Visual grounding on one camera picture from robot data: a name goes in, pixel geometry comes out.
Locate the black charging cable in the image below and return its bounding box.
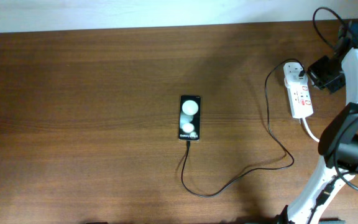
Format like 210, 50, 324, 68
180, 57, 306, 198

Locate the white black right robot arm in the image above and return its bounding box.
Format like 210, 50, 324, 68
276, 22, 358, 223

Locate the white charger plug adapter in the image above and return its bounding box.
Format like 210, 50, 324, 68
283, 62, 305, 82

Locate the white power strip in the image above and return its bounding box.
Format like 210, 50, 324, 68
284, 75, 313, 119

